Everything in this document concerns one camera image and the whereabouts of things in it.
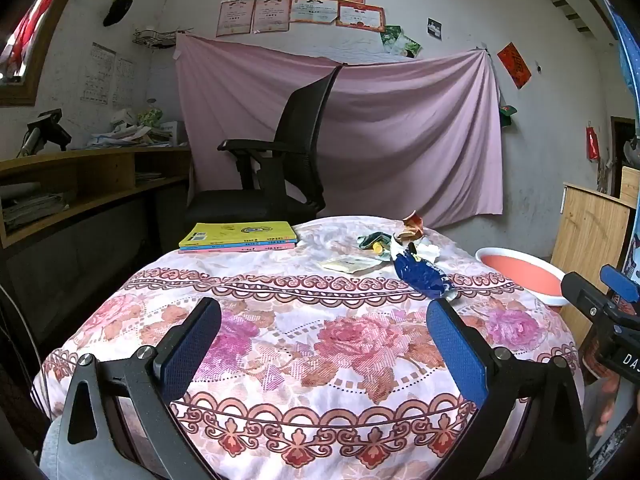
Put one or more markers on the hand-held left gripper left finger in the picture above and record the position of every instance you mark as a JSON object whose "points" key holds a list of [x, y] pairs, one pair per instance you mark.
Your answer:
{"points": [[192, 345]]}

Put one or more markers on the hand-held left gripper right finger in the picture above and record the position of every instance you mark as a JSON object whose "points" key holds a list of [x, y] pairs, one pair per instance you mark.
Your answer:
{"points": [[457, 350]]}

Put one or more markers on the person's grey trouser leg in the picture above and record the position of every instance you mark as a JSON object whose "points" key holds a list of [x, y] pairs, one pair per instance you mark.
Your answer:
{"points": [[46, 452]]}

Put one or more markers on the white plastic bag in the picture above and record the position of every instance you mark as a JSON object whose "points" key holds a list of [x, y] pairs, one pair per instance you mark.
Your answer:
{"points": [[124, 117]]}

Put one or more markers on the pile of loose papers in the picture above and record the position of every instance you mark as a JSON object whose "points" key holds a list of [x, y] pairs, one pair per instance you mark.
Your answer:
{"points": [[120, 137]]}

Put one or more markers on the small yellow wrapper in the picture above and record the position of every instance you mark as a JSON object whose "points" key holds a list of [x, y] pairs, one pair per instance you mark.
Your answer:
{"points": [[378, 248]]}

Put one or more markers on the small dark photo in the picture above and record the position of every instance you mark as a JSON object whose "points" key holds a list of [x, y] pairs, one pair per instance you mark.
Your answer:
{"points": [[434, 28]]}

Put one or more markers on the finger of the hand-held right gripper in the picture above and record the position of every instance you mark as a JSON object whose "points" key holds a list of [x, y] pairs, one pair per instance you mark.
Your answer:
{"points": [[582, 287], [619, 281]]}

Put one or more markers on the wooden desk shelf unit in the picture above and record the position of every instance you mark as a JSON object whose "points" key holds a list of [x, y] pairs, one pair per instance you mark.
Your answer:
{"points": [[75, 160]]}

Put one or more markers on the stack of newspapers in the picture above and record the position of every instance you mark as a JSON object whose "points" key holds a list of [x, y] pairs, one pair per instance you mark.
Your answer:
{"points": [[35, 210]]}

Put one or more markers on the floral printed blanket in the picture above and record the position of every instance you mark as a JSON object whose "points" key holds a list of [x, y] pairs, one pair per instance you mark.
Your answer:
{"points": [[310, 310]]}

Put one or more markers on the pink cloth sheet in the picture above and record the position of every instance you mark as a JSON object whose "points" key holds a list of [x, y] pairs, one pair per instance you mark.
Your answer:
{"points": [[400, 135]]}

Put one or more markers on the green cap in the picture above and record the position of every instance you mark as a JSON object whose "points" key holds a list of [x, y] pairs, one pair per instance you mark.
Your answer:
{"points": [[507, 112]]}

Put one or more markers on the white cardboard box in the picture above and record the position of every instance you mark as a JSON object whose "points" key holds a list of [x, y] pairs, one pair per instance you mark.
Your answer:
{"points": [[175, 132]]}

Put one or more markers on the green plastic bag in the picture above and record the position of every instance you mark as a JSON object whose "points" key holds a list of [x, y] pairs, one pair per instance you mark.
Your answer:
{"points": [[149, 117]]}

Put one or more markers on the red wrapper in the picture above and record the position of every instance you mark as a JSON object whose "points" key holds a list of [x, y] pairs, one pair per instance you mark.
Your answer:
{"points": [[412, 225]]}

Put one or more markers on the person's right hand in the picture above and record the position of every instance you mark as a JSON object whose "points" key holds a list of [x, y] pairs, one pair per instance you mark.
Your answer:
{"points": [[606, 410]]}

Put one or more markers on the wooden window frame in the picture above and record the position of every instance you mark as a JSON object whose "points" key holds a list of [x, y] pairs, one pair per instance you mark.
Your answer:
{"points": [[35, 95]]}

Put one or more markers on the white paper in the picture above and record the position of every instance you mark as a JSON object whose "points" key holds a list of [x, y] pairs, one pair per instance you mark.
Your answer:
{"points": [[427, 251]]}

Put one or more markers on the red hanging packet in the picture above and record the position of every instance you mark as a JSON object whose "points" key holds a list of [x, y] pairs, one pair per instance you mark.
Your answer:
{"points": [[592, 142]]}

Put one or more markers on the green wrapper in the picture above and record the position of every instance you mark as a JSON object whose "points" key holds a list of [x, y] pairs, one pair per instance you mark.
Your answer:
{"points": [[371, 239]]}

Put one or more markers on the black office chair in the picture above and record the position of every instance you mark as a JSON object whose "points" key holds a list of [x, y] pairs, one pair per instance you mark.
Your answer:
{"points": [[300, 125]]}

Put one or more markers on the green flower photo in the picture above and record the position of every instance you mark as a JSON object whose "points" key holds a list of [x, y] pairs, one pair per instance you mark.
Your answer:
{"points": [[390, 37], [410, 47]]}

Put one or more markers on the black cap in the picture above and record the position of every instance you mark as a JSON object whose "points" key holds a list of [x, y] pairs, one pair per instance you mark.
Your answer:
{"points": [[119, 10]]}

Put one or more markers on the blue snack wrapper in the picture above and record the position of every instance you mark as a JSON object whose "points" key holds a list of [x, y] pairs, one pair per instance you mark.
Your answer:
{"points": [[420, 272]]}

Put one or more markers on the red cloth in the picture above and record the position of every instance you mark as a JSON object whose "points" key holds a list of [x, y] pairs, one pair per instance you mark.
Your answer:
{"points": [[32, 15]]}

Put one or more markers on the red paper poster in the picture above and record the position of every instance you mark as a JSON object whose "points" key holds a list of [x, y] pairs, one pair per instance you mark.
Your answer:
{"points": [[515, 65]]}

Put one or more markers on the small wooden board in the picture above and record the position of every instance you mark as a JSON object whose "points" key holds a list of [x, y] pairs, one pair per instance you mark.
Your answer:
{"points": [[631, 185]]}

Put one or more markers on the dark door frame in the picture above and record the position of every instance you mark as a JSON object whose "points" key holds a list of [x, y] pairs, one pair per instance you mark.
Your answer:
{"points": [[616, 150]]}

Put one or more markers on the large wooden board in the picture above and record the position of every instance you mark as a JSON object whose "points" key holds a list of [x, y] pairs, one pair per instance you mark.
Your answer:
{"points": [[590, 230]]}

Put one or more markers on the white basin orange inside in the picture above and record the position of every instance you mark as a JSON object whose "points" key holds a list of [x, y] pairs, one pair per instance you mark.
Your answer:
{"points": [[520, 275]]}

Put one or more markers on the yellow book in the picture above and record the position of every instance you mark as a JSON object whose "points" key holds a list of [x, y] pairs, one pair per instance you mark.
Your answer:
{"points": [[235, 232]]}

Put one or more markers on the white sachet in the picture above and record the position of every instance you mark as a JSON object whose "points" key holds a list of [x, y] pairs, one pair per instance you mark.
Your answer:
{"points": [[350, 263]]}

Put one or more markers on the thin stack of papers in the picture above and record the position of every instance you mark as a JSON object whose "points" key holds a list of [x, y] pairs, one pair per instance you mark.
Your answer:
{"points": [[149, 177]]}

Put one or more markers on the wall calendar sheet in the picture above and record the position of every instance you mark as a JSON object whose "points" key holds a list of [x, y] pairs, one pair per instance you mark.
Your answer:
{"points": [[124, 82], [99, 72]]}

